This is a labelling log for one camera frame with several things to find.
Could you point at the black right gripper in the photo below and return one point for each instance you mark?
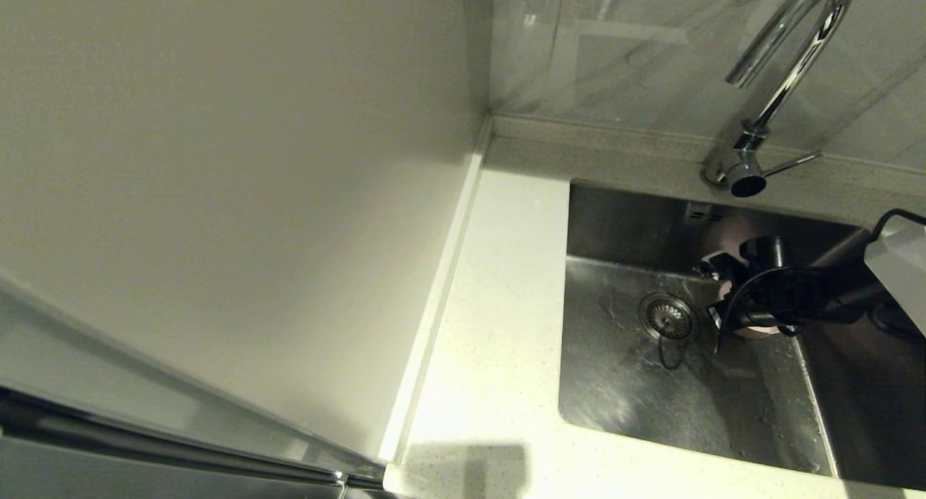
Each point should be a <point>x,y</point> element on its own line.
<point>796,296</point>

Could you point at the pink bowl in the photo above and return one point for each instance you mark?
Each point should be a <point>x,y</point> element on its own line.
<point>756,332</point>

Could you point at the metal sink drain strainer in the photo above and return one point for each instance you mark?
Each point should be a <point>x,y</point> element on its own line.
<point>667,318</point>

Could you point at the stainless steel sink basin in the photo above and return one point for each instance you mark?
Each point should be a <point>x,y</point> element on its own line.
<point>651,405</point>

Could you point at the chrome gooseneck faucet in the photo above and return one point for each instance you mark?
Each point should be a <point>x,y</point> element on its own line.
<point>745,172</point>

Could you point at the white trim strip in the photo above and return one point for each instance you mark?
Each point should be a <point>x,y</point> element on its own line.
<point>442,282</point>

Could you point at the white tall cabinet side panel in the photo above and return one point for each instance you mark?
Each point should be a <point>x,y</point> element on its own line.
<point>217,159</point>

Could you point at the stainless steel appliance door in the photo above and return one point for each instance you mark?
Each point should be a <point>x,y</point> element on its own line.
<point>108,481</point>

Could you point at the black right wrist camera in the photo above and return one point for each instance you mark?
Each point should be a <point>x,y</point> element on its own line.
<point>767,253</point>

